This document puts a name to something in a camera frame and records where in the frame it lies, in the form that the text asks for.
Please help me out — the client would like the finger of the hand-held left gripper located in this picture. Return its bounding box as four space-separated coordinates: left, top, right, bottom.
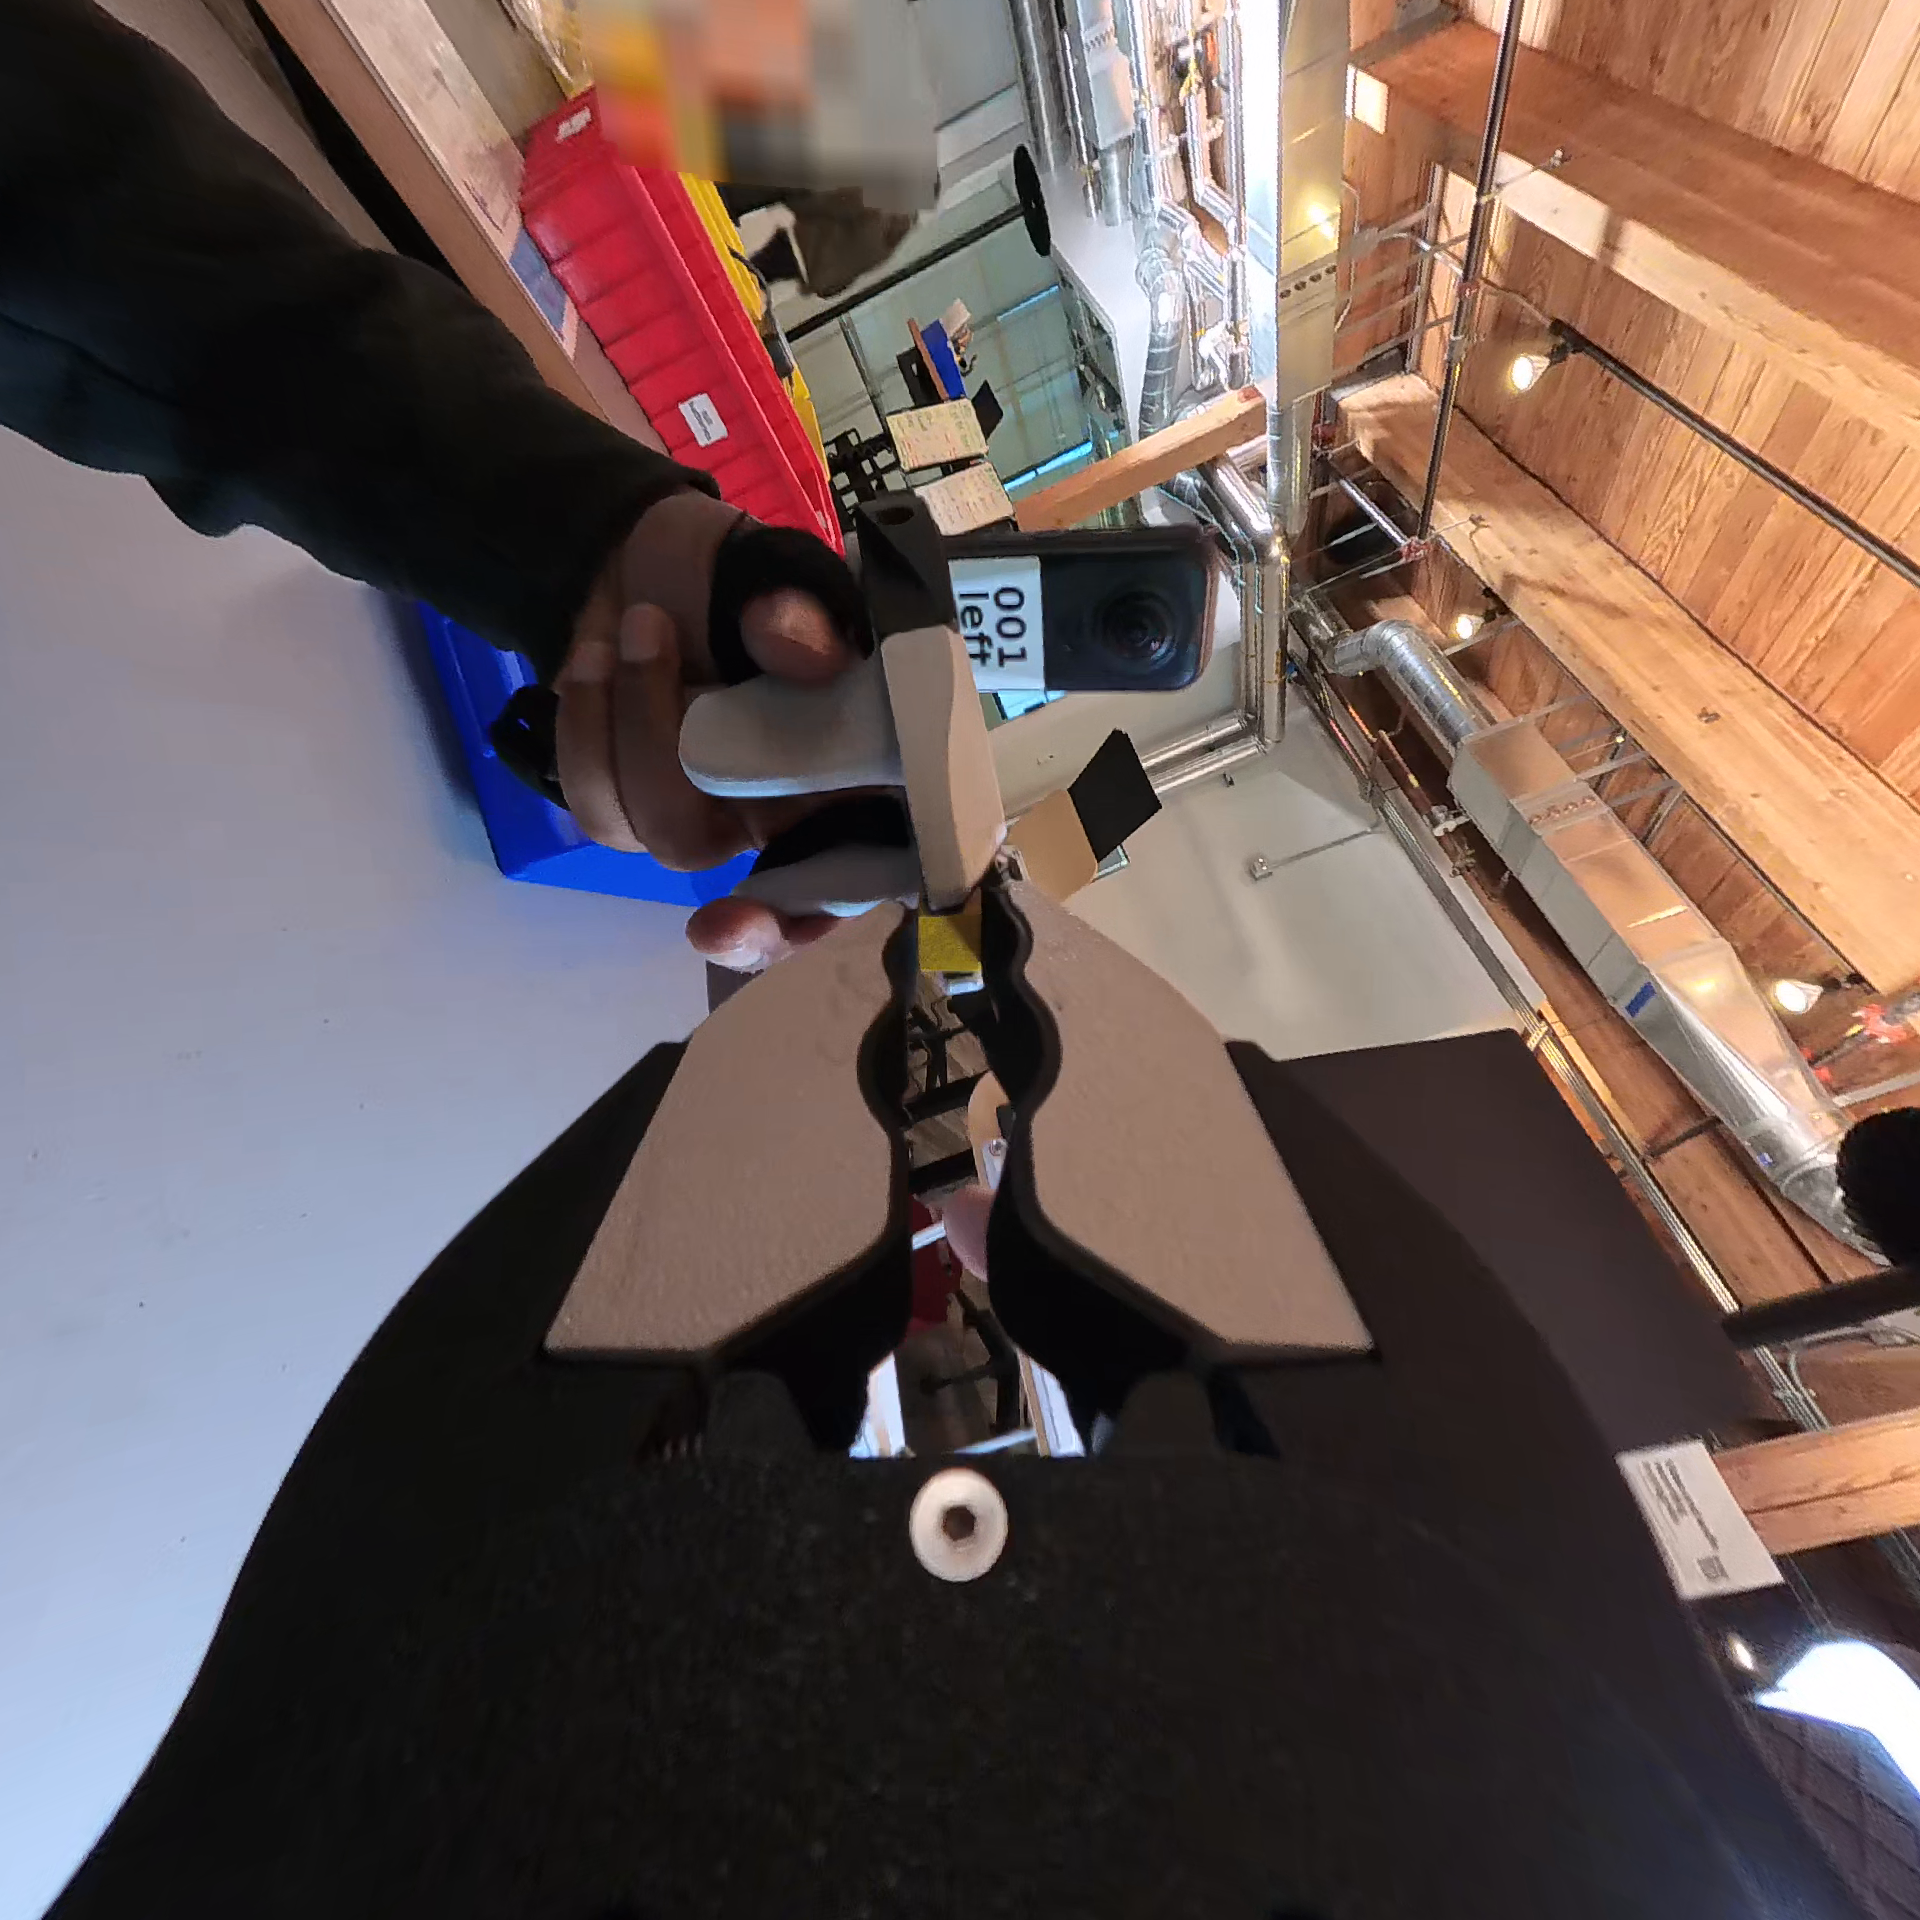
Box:
878 621 1011 914

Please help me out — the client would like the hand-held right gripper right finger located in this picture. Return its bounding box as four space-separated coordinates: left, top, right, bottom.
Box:
981 881 1377 1453

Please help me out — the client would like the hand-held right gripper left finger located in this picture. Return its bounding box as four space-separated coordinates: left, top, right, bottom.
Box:
543 901 920 1453

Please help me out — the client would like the blue plastic bin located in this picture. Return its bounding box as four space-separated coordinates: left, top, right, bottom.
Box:
410 596 762 911

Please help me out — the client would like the person's left hand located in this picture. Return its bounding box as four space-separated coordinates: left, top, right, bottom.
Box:
555 488 868 972

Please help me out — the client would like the wooden pillar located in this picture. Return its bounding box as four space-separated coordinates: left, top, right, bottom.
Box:
1011 388 1272 534

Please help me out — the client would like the black and beige panel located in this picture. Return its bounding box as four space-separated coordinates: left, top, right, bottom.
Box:
1009 728 1166 903

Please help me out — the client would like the white flip chart board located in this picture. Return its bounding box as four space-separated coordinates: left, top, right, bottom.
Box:
885 398 994 476
910 461 1017 534

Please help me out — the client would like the black floor lamp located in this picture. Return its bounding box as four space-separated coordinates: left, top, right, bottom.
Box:
780 139 1053 342

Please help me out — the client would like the red ribbed plastic bin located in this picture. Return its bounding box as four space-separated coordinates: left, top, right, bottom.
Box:
517 86 845 552

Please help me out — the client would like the yellow plastic bin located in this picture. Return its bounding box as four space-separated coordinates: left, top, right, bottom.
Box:
674 168 822 440

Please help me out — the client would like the white paper sign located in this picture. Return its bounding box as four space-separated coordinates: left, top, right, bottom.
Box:
1617 1437 1786 1604

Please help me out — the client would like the silver rectangular air duct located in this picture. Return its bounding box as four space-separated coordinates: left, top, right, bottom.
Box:
1291 599 1891 1249

